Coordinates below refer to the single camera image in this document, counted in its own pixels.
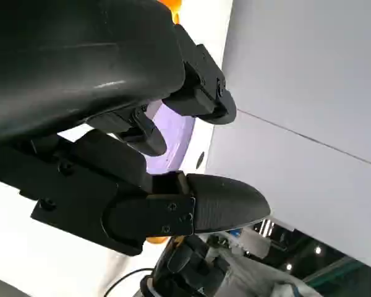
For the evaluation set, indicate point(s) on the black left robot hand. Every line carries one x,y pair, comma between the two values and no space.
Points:
80,62

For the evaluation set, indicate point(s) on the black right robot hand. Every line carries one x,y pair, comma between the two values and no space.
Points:
185,269

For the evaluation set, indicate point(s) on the orange white toy bread roll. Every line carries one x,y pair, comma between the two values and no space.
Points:
156,240
170,7

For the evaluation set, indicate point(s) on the white cloth bundle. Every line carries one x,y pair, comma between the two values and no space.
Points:
259,275

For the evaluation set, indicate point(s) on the black round table grommet hole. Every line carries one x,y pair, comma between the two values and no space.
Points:
201,159

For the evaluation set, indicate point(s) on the lilac plate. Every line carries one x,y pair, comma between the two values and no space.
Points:
174,136

